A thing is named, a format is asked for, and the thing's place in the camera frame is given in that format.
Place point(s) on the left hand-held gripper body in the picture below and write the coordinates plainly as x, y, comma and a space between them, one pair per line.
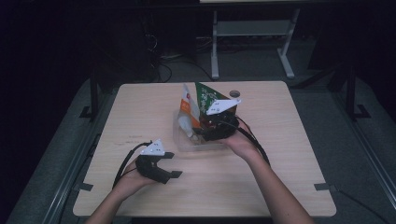
154, 149

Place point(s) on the person's right hand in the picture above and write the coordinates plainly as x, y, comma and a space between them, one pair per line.
243, 143

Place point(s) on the black metal stand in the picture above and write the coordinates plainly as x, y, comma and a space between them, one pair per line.
351, 93
93, 96

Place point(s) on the clear plastic container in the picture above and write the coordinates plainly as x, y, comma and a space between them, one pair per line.
183, 143

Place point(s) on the white orange snack packet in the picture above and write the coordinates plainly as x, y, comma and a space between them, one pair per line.
187, 109

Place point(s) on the grey metal rail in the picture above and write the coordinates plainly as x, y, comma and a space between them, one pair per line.
367, 155
70, 177

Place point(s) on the grey tape strip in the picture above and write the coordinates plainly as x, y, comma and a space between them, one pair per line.
323, 186
84, 187

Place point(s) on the white metal table frame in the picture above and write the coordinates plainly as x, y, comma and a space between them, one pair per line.
252, 28

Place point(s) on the person's left hand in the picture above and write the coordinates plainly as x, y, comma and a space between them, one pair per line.
130, 182

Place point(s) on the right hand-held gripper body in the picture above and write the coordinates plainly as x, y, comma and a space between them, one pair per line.
222, 124

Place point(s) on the red green snack packet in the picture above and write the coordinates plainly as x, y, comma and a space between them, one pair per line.
205, 95

